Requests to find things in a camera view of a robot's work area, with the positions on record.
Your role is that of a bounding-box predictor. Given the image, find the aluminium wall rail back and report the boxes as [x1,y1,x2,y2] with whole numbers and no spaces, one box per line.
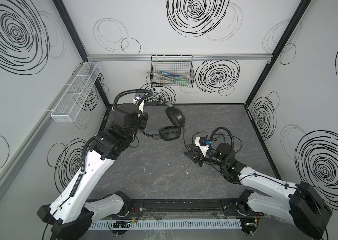
[87,53,273,62]

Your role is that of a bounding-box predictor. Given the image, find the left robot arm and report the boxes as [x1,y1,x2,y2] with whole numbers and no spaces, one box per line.
[37,89,153,240]

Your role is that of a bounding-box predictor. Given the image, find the green spatula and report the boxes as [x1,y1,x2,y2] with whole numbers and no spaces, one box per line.
[147,72,190,87]

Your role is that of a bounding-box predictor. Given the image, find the black blue headphones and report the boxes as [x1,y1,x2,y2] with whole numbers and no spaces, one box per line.
[138,97,186,142]

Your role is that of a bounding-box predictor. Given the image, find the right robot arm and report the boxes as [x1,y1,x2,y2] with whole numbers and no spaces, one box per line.
[185,127,333,240]

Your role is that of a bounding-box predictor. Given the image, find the aluminium wall rail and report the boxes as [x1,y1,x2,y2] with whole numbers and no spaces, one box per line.
[0,61,86,223]
[87,53,273,62]

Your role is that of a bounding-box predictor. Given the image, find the white mesh shelf basket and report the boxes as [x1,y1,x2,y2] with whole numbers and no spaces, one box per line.
[51,62,102,123]

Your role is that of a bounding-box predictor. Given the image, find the white slotted cable duct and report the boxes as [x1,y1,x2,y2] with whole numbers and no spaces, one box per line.
[89,219,242,231]

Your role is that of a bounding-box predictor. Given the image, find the aluminium wall rail left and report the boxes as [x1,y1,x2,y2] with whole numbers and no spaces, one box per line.
[0,61,86,223]

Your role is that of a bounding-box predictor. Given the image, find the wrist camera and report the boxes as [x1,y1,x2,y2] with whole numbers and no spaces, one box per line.
[194,137,210,157]
[131,93,145,107]

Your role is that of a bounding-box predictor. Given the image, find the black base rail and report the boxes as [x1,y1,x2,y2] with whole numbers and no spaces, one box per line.
[90,198,303,218]

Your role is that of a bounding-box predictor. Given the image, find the blue tool in basket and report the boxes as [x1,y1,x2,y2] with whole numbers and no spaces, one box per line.
[161,71,178,78]

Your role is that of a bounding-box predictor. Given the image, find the black wire basket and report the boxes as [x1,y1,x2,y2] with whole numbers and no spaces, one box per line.
[149,60,195,88]

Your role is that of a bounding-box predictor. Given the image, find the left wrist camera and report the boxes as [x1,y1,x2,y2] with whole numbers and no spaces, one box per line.
[131,93,145,107]

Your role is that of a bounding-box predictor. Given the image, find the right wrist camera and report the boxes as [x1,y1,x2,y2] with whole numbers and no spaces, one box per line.
[194,137,210,157]

